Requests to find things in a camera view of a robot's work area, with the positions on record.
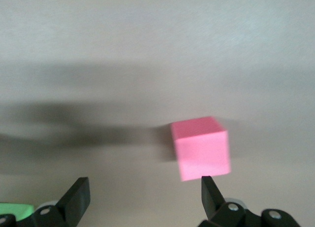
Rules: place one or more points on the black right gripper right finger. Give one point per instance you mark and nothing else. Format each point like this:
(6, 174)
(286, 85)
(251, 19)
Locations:
(211, 200)

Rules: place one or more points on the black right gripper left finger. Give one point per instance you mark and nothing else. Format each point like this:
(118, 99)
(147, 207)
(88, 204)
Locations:
(73, 202)

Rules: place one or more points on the red foam cube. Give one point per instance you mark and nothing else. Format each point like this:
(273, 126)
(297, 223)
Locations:
(201, 150)

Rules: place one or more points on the green foam cube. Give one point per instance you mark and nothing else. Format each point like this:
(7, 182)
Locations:
(14, 211)

